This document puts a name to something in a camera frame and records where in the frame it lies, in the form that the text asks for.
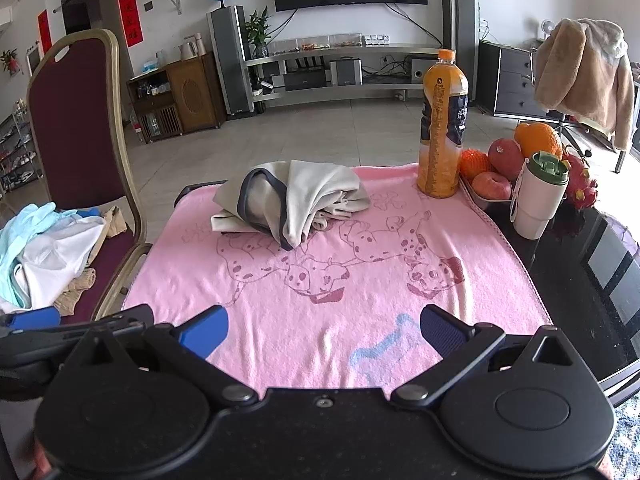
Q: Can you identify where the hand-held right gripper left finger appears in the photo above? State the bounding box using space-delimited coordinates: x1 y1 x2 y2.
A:
65 304 261 408

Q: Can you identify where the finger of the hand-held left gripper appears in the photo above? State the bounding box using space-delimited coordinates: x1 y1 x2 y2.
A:
50 304 156 343
0 307 62 332

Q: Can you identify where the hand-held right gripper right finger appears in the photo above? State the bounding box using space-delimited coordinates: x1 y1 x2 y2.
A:
391 304 593 407

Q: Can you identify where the beige t-shirt with dark trim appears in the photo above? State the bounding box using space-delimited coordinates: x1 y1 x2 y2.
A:
210 159 372 252

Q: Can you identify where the white garment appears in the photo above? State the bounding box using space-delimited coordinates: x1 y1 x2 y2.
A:
12 215 108 311

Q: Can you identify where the pink printed blanket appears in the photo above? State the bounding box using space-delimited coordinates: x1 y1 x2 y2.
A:
121 162 553 391

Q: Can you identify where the metal fruit tray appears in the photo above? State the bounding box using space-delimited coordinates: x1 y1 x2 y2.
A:
460 172 568 211

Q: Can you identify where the red apple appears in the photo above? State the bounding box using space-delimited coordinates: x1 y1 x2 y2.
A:
471 171 513 202
487 138 525 181

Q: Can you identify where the shoe rack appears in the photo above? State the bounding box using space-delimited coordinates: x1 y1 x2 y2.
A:
0 105 43 196

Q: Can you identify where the white cup with green lid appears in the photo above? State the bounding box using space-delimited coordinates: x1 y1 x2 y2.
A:
511 151 571 240

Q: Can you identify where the orange juice bottle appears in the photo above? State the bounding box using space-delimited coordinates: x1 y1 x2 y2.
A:
416 49 471 199

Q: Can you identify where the small tangerine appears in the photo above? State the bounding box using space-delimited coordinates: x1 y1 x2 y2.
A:
459 149 496 181

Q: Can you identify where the blue white patterned rug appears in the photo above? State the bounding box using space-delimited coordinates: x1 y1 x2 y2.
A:
602 395 640 480

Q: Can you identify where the wooden cabinet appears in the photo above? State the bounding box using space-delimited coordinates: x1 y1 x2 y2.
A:
126 53 227 144

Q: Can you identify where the dark drawer cabinet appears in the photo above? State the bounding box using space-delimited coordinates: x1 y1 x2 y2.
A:
477 41 566 118

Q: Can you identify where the black media receiver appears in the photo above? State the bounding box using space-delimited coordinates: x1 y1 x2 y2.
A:
284 72 331 92

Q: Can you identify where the grey tower speaker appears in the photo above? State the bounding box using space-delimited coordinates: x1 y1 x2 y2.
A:
442 0 481 103
206 5 256 118

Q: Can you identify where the silver box speaker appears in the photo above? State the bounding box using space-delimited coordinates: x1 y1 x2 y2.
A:
329 58 363 87

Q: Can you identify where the grey television stand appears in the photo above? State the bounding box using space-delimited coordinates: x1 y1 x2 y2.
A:
244 42 446 106

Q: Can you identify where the beige fleece jacket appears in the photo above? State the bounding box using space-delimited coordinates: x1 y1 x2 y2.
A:
532 18 635 151

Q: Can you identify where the green potted plant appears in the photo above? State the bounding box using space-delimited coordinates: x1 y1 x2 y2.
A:
245 7 273 58

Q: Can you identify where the maroon chair with gold frame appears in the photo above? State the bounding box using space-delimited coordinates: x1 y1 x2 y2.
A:
26 28 153 321

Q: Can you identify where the short red wall banner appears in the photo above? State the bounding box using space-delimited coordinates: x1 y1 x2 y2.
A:
37 10 53 55

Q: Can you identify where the long red wall banner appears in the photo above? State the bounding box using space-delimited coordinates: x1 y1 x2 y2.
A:
112 0 145 48

